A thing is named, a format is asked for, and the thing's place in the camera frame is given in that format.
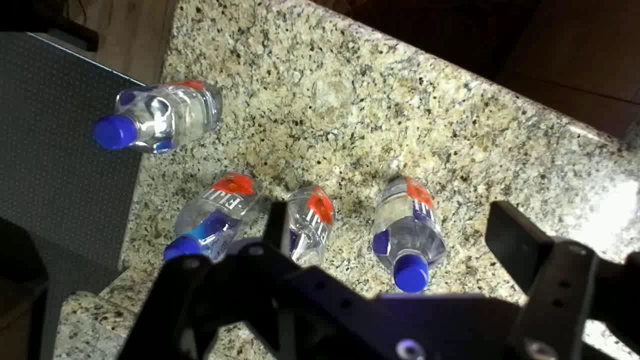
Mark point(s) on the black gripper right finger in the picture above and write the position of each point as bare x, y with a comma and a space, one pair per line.
566, 293

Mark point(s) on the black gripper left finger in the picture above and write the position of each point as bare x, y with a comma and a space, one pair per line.
221, 300

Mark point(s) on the Fiji water bottle blue cap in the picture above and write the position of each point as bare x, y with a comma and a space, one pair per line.
166, 116
409, 233
312, 223
213, 216

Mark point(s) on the black perforated platform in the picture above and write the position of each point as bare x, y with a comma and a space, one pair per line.
60, 153

